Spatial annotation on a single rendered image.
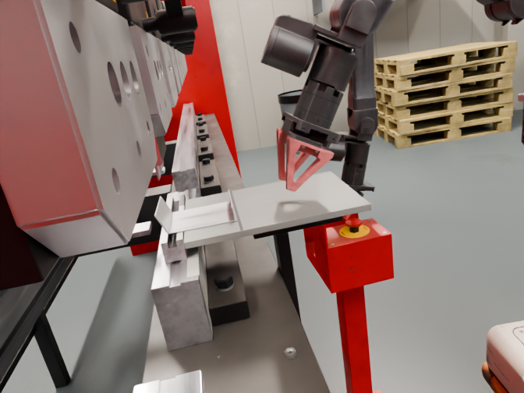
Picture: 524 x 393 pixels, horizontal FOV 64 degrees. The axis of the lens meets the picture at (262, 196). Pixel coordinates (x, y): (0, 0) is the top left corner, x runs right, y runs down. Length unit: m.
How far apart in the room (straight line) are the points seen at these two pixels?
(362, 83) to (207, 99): 1.84
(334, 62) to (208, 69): 2.20
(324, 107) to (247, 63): 4.78
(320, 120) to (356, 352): 0.80
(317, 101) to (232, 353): 0.35
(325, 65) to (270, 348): 0.38
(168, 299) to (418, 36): 5.45
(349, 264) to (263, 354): 0.50
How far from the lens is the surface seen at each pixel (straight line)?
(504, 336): 1.56
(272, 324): 0.59
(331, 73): 0.59
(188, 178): 1.07
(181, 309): 0.56
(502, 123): 5.10
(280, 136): 0.64
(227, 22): 5.36
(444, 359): 1.86
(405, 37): 5.75
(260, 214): 0.61
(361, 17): 0.58
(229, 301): 0.60
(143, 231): 0.63
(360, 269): 1.02
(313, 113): 0.59
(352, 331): 1.20
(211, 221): 0.61
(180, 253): 0.59
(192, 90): 2.76
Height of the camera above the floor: 1.23
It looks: 19 degrees down
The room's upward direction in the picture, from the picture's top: 9 degrees counter-clockwise
